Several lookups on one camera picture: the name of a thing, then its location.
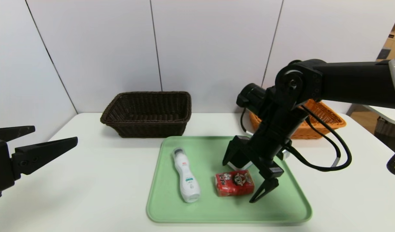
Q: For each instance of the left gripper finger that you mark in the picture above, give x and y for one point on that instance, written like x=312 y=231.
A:
x=13 y=132
x=42 y=153

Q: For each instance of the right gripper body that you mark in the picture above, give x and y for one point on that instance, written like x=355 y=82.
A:
x=271 y=169

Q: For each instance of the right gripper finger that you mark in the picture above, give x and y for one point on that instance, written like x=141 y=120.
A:
x=266 y=188
x=233 y=151

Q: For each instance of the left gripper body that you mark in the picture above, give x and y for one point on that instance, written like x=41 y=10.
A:
x=0 y=161

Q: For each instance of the red snack packet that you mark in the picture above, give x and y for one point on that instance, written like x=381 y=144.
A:
x=234 y=184

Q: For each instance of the white plastic bottle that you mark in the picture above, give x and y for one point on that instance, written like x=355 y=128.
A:
x=187 y=180

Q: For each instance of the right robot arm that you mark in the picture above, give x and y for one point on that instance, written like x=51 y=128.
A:
x=345 y=80

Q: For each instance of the orange wicker basket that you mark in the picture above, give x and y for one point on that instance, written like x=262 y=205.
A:
x=328 y=116

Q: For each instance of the dark brown wicker basket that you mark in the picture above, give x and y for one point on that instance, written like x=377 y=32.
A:
x=145 y=127

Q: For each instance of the grey wicker background basket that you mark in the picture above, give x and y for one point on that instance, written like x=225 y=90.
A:
x=389 y=130

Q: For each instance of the green plastic tray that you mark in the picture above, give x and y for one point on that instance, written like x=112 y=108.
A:
x=200 y=209

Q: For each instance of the white background table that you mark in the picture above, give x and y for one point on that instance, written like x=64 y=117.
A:
x=389 y=115

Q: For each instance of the dark grey background object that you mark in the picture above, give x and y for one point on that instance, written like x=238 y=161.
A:
x=383 y=53

